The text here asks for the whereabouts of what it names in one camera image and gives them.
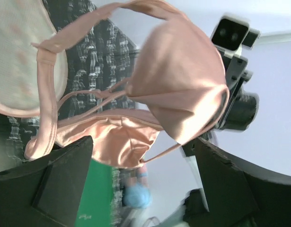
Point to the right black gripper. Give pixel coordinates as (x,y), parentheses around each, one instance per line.
(242,106)

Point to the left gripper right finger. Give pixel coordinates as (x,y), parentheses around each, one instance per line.
(235,193)

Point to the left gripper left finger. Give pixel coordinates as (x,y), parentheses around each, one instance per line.
(46,192)

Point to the pink satin bra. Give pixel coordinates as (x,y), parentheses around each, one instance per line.
(179,75)

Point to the pink mesh laundry bag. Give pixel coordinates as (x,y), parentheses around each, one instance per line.
(23,91)

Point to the blue pink cat headphones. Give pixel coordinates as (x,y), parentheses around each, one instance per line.
(137,192)

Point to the green ring binder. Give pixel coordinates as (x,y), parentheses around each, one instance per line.
(95,209)

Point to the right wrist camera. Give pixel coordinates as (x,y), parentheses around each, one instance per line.
(231,33)

